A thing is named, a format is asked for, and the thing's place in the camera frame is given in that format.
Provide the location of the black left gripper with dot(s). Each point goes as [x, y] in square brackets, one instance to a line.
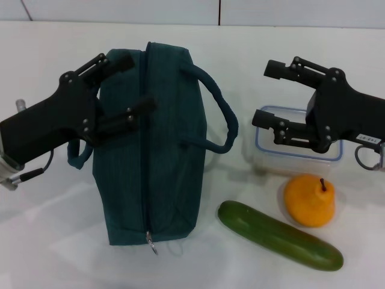
[45, 120]

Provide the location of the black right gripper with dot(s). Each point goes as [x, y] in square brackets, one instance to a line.
[346, 111]

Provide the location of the clear plastic blue-rimmed container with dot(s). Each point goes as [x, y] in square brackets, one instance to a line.
[300, 161]

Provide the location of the teal fabric lunch bag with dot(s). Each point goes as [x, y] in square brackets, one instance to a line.
[168, 135]

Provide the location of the orange pear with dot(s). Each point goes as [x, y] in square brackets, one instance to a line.
[309, 201]

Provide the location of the green cucumber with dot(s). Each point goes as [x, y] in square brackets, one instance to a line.
[276, 238]

